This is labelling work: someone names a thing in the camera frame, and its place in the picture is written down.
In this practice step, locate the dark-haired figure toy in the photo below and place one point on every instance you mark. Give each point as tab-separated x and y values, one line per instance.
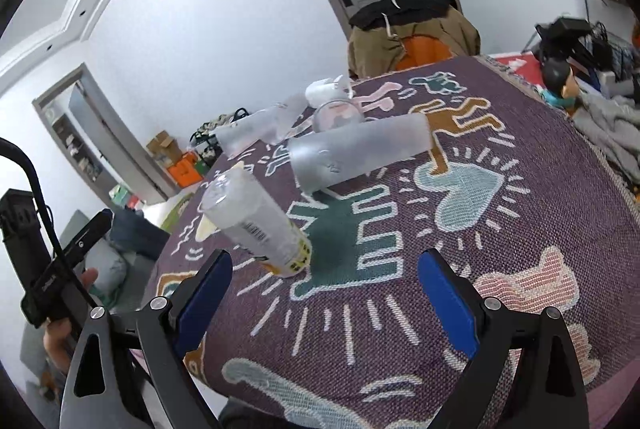
560	81

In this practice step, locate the frosted cup with yellow label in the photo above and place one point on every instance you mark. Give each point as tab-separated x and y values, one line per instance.
255	224

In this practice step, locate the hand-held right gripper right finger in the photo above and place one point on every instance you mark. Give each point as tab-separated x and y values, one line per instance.
447	309

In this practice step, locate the cardboard boxes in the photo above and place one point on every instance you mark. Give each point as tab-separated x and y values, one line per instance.
165	146

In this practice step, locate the red cloth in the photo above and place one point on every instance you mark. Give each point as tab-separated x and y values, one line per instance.
520	66

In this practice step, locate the orange chair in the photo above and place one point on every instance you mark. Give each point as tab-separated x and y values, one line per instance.
425	51

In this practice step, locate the grey open door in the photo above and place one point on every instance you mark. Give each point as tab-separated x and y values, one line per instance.
120	144

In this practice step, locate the grey clothing pile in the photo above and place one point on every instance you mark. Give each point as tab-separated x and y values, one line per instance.
607	129

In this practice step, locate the clear glass cup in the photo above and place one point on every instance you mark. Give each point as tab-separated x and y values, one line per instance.
337	116

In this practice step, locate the person's left hand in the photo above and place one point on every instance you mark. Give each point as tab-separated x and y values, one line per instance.
57	346

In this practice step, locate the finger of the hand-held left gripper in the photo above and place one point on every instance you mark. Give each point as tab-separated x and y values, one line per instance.
87	231

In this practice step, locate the slim frosted cup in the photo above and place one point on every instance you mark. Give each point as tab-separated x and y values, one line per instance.
255	126

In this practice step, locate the black garment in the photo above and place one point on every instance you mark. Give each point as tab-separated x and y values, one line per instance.
405	6

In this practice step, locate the white plastic container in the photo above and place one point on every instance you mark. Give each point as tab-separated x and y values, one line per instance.
325	91

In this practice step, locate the orange box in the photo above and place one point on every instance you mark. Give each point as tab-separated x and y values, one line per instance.
186	169

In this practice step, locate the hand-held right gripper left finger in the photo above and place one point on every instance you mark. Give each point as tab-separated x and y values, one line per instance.
200	304

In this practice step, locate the purple printed blanket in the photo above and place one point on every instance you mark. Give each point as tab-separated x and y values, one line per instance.
530	179

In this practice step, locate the large frosted cup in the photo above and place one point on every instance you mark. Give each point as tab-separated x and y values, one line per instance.
350	154

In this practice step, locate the brown jacket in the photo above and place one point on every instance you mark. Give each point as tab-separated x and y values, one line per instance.
457	34

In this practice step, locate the black stand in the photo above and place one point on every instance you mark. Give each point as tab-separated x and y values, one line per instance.
565	36

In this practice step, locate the grey pillow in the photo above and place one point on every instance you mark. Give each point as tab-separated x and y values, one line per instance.
105	269

